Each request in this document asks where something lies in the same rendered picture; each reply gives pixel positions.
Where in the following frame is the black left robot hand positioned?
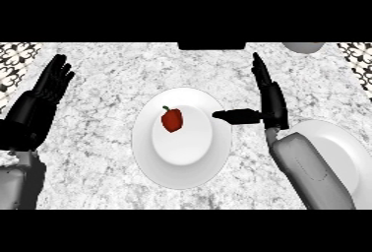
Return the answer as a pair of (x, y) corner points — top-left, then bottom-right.
(0, 53), (77, 153)

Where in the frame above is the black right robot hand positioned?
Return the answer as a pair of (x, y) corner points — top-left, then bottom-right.
(211, 51), (291, 131)

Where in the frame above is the white round plate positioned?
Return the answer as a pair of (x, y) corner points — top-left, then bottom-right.
(285, 119), (372, 211)

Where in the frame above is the red bell pepper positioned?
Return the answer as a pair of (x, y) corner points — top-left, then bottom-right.
(159, 105), (184, 134)

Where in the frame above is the white oval plate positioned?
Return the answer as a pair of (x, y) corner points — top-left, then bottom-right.
(131, 87), (233, 191)

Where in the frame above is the grey round bowl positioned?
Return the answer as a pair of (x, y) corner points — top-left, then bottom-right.
(280, 42), (326, 55)

